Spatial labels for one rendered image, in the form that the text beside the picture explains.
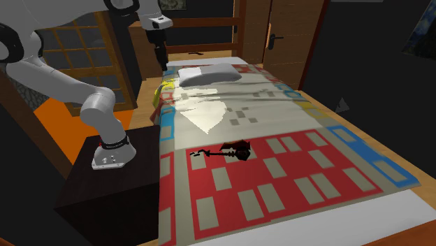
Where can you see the dark red toy guitar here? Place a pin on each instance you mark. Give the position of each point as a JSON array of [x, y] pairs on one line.
[[235, 150]]

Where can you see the bed with patterned quilt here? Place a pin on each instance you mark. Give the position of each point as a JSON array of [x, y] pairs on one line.
[[265, 102]]

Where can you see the blue swirl wall painting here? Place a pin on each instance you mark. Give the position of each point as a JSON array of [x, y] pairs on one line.
[[422, 32]]

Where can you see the white pillow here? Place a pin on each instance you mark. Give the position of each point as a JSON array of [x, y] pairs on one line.
[[209, 73]]

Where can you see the dark framed wall picture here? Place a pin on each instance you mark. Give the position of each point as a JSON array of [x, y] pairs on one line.
[[173, 4]]

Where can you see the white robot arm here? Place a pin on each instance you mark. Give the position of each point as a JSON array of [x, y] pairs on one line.
[[51, 76]]

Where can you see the wooden lattice glass door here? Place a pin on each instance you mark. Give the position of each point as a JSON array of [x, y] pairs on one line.
[[85, 58]]

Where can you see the dark robot stand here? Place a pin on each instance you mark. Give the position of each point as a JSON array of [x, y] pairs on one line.
[[109, 197]]

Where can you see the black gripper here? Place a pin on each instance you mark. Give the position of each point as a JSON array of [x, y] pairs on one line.
[[156, 38]]

